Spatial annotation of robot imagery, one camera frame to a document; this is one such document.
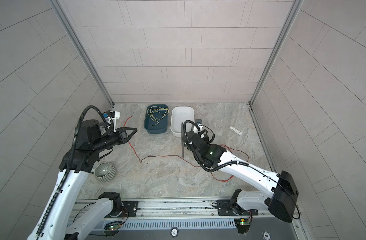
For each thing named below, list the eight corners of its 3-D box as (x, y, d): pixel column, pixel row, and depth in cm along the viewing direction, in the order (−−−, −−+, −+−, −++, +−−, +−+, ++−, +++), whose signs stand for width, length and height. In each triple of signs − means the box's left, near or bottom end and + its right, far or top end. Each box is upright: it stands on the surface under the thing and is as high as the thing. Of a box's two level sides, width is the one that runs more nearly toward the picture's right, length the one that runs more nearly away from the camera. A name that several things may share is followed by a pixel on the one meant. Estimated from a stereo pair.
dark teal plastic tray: (143, 133, 101) (141, 128, 96) (149, 109, 115) (147, 104, 110) (167, 133, 101) (166, 128, 96) (170, 109, 115) (169, 104, 110)
